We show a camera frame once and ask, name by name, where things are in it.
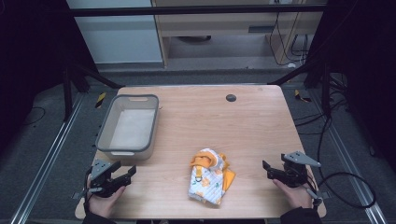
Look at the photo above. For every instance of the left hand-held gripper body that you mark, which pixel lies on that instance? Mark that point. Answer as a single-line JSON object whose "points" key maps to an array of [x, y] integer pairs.
{"points": [[99, 169]]}

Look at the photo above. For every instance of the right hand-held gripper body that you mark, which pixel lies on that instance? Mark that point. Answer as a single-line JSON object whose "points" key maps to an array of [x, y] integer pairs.
{"points": [[295, 172]]}

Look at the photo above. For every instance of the grey plastic basket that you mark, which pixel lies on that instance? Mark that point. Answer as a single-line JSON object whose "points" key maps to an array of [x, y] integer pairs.
{"points": [[134, 127]]}

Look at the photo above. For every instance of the person's right hand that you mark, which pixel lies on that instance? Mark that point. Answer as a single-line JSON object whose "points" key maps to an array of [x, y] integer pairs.
{"points": [[297, 196]]}

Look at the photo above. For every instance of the person's left hand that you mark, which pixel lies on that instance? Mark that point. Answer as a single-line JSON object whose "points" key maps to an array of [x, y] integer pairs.
{"points": [[102, 205]]}

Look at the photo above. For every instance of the yellow and black tape strip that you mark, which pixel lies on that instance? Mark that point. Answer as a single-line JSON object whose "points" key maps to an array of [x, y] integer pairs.
{"points": [[301, 96], [100, 100]]}

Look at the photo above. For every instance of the black metal stand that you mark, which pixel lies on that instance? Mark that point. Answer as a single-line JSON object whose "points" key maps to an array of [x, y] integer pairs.
{"points": [[326, 93], [67, 93]]}

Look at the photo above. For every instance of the white plug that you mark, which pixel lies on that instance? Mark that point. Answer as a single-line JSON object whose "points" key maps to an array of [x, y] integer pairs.
{"points": [[291, 65]]}

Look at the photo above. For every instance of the dark curtain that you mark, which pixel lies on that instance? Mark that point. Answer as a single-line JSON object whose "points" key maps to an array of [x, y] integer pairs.
{"points": [[367, 62], [31, 62]]}

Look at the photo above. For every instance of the white cabinet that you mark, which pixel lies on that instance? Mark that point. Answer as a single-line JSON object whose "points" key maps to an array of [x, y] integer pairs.
{"points": [[118, 37]]}

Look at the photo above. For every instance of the light wooden desk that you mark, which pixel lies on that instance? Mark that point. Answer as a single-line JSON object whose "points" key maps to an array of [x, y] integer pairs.
{"points": [[218, 25]]}

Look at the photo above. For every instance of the aluminium floor rail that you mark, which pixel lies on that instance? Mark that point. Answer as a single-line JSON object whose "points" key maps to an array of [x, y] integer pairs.
{"points": [[348, 161], [46, 161]]}

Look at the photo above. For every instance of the black horizontal frame bar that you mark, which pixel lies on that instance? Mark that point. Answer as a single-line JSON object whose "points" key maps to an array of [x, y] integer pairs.
{"points": [[186, 10]]}

